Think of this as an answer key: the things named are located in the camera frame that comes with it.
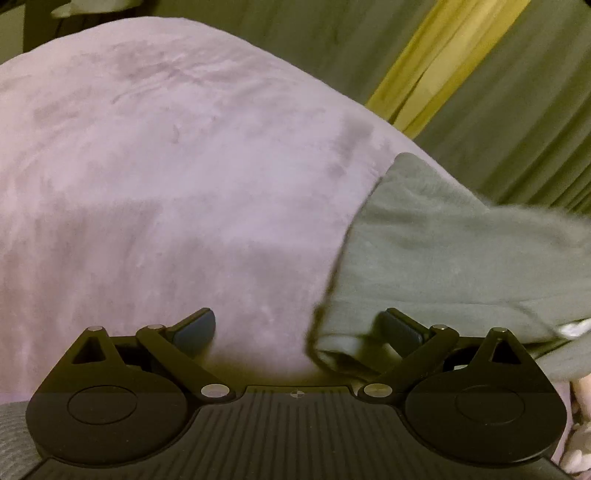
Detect grey sweatpants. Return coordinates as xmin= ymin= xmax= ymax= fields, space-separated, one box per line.
xmin=311 ymin=153 xmax=590 ymax=381

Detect pink bed blanket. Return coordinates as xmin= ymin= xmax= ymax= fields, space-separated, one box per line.
xmin=0 ymin=16 xmax=578 ymax=467

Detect grey-green curtain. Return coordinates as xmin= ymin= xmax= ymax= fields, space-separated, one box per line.
xmin=150 ymin=1 xmax=590 ymax=214

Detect yellow curtain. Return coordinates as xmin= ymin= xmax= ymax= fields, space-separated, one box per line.
xmin=366 ymin=0 xmax=530 ymax=139

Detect white drawstring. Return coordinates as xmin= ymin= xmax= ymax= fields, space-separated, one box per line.
xmin=557 ymin=318 xmax=591 ymax=341

